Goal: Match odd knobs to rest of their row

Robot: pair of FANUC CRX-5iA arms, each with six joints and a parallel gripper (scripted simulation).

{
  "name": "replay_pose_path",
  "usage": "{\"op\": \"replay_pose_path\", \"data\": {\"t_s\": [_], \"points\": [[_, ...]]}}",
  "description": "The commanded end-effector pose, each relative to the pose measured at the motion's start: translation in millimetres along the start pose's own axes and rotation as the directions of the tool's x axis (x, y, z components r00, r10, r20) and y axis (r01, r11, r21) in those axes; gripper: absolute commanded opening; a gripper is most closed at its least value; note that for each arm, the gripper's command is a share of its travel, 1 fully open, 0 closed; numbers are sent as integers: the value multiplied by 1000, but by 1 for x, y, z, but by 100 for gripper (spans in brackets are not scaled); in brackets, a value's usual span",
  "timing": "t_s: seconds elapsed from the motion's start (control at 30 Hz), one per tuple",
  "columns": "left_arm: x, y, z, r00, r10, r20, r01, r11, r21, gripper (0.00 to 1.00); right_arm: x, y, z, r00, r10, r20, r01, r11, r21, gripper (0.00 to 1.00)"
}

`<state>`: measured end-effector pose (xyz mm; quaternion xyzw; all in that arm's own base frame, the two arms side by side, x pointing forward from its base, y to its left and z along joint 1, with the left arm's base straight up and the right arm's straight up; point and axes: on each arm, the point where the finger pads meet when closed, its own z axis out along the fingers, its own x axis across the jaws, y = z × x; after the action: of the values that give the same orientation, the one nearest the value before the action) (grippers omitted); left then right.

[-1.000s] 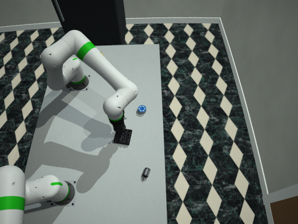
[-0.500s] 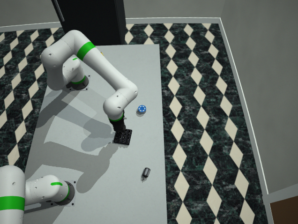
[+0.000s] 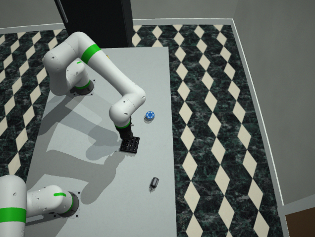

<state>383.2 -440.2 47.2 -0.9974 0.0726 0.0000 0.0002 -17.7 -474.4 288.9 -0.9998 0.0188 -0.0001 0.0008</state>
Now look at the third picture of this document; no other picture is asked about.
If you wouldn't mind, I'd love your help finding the black knob panel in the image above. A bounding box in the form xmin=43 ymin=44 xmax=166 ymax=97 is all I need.
xmin=120 ymin=136 xmax=140 ymax=153

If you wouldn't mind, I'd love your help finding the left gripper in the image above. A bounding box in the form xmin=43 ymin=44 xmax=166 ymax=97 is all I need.
xmin=116 ymin=117 xmax=134 ymax=140

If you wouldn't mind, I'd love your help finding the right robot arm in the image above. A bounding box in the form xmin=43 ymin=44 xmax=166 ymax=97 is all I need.
xmin=0 ymin=175 xmax=79 ymax=237

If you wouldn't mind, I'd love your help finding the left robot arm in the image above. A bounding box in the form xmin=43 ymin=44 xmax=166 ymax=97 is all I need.
xmin=43 ymin=32 xmax=146 ymax=128

